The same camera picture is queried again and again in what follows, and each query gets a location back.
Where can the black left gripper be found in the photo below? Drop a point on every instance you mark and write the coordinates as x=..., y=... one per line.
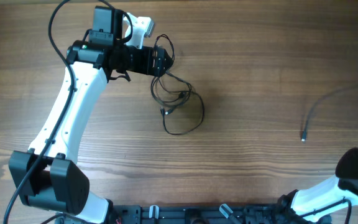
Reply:
x=158, y=70

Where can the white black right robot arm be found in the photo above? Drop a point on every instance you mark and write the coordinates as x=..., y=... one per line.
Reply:
x=333, y=194

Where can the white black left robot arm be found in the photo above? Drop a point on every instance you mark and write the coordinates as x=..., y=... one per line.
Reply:
x=46, y=176

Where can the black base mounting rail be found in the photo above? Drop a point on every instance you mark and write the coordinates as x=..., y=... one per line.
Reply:
x=258, y=214

